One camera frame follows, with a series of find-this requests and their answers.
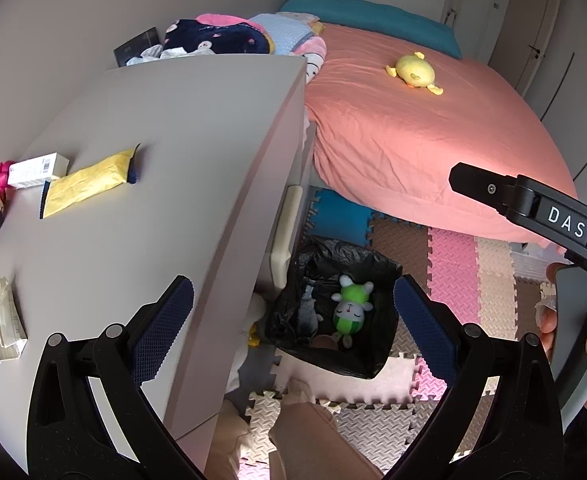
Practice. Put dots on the green white bunny plush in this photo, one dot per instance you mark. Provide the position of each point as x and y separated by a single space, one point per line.
351 312

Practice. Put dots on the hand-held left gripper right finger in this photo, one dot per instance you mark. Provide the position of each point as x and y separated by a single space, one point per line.
421 325

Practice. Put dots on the pink cloth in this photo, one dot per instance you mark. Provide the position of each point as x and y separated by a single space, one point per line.
218 19

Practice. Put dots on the teal pillow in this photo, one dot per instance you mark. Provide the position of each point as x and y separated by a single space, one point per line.
373 15

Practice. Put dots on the beige cloth on floor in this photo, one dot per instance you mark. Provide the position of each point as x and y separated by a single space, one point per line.
318 445

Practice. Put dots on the navy printed blanket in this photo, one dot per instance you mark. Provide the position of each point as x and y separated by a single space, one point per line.
223 37

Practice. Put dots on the yellow checked cloth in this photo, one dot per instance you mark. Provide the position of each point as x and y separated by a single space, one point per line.
315 26

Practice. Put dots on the foam puzzle floor mats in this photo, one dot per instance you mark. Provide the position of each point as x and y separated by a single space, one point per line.
458 270

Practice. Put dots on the white wardrobe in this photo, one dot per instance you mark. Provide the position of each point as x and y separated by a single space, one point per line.
523 20

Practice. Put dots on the yellow duck plush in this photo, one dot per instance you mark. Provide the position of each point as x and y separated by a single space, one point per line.
413 72

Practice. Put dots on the bin with black bag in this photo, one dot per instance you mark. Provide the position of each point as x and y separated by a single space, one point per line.
293 270

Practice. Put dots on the light grey desk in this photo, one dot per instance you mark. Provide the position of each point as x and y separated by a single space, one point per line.
173 170

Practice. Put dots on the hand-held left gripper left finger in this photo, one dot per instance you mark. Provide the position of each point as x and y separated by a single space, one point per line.
166 320

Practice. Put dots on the grey cloth item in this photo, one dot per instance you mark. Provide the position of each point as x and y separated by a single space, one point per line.
308 310

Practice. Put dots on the pink bed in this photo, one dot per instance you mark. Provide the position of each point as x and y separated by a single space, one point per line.
423 150

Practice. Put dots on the light blue towel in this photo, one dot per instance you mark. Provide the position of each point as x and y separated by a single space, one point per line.
283 30

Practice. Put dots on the yellow snack packet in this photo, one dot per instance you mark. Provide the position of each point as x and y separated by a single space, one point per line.
86 185

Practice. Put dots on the small white box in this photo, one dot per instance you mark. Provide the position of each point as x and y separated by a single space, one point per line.
36 170

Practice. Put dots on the clear wrapper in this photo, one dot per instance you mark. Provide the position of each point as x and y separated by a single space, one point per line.
6 325

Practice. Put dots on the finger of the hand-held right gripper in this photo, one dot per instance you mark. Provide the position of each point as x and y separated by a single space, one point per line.
478 184

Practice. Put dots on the white cloth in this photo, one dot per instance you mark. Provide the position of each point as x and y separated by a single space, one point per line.
158 54

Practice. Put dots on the black box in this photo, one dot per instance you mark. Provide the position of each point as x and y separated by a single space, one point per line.
133 47

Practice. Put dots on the pink white printed blanket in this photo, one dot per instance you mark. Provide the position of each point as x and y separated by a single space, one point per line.
313 57

